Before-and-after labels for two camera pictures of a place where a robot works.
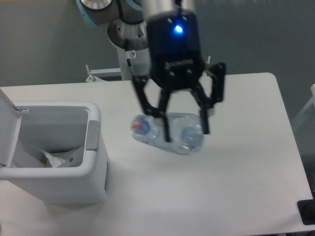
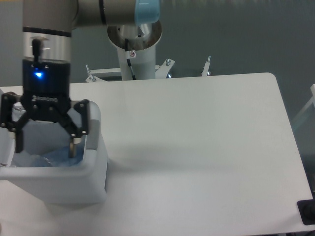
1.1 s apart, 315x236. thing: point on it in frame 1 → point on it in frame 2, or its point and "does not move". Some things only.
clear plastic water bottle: [185, 129] → [59, 157]
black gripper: [176, 64] → [46, 91]
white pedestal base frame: [95, 72] does not move
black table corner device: [306, 210] does not move
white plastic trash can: [61, 149] does not move
